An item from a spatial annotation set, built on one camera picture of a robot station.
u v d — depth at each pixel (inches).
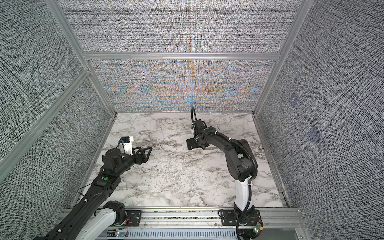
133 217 28.8
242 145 20.9
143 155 27.2
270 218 29.5
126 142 26.6
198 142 32.3
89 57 34.8
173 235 27.5
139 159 27.0
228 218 28.7
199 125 30.8
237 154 20.8
